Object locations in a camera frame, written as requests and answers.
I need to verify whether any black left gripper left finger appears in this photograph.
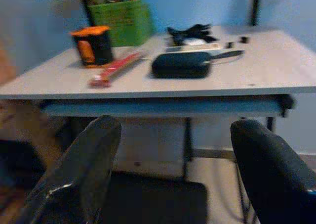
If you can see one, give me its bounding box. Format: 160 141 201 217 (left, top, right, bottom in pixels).
14 115 122 224

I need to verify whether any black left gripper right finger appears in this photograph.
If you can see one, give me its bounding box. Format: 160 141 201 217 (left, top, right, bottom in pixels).
230 119 316 224

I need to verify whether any brown wooden furniture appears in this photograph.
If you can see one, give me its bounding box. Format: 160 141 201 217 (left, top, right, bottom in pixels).
0 100 72 165

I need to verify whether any black padded stool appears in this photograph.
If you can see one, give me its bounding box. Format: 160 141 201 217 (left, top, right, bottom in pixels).
103 172 208 224

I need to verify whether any red packaged item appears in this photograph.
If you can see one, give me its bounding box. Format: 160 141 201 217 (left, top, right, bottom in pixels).
88 51 146 88

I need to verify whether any orange and black container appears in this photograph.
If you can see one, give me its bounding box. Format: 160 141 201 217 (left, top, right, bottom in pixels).
70 25 114 68

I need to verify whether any black hard case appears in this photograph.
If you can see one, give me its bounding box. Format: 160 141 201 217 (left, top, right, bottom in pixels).
151 52 212 79

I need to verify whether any white remote control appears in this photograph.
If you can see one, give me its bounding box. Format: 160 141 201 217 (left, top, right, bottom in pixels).
165 43 222 53

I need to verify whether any green storage box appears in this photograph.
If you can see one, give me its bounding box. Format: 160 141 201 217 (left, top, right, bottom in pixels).
86 0 155 47

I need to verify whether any light wood desk black frame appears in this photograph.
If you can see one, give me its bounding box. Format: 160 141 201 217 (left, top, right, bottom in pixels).
0 0 316 224

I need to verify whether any black flat strap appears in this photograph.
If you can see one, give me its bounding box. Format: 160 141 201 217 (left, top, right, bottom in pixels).
209 50 245 61

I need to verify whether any black tangled strap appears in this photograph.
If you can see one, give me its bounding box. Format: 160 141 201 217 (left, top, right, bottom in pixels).
166 23 219 45

